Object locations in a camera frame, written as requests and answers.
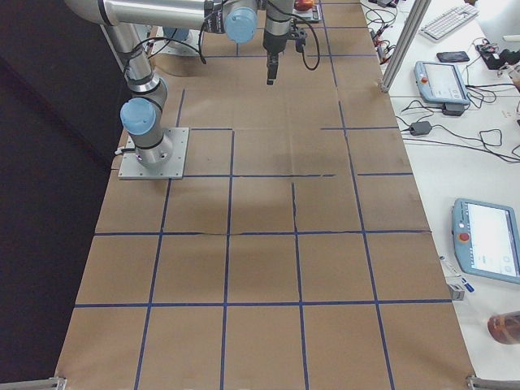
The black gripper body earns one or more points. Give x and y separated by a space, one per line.
272 43

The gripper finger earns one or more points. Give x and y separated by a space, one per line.
272 65

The red yellow mango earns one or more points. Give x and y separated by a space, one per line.
303 5

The white digital kitchen scale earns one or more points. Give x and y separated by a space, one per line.
312 16

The black power adapter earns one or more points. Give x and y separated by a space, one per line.
420 128

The white computer keyboard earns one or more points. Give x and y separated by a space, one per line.
449 22

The blue teach pendant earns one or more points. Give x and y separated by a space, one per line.
486 239
440 83

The black smartphone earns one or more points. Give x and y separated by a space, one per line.
453 57

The brown paper table cover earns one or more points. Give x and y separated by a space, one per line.
294 254

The brown glass bottle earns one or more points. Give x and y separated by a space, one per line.
504 328

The aluminium frame post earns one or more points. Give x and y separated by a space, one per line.
408 33

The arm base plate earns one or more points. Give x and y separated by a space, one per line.
166 161

